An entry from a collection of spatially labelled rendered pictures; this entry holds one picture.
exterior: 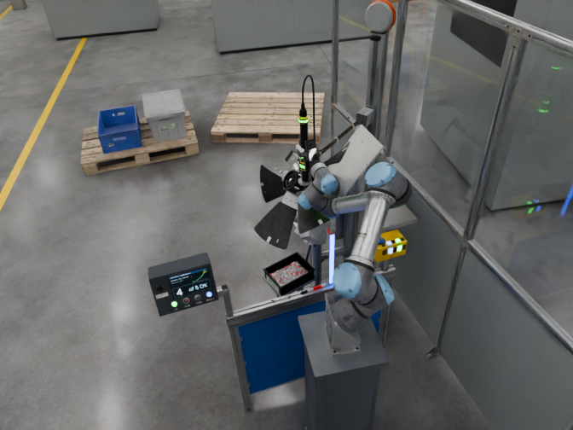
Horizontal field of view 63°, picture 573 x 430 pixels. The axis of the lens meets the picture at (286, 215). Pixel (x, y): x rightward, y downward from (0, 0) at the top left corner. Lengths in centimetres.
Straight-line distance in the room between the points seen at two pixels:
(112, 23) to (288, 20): 329
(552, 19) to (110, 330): 362
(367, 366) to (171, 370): 163
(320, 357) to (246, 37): 636
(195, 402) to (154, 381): 32
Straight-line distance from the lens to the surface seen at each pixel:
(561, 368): 235
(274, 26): 778
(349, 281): 169
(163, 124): 512
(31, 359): 369
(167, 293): 204
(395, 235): 238
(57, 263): 429
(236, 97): 601
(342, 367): 195
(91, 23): 947
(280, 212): 251
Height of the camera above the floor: 263
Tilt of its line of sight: 39 degrees down
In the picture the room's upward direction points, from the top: 3 degrees counter-clockwise
